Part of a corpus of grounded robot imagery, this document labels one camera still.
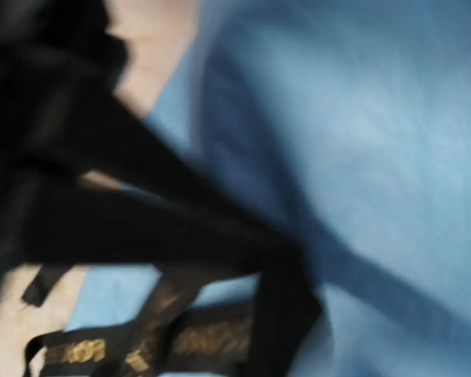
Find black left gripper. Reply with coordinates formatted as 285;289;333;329
0;1;173;284

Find black printed ribbon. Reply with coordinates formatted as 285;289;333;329
20;161;323;376

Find blue wrapping paper sheet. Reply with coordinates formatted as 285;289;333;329
62;0;471;377

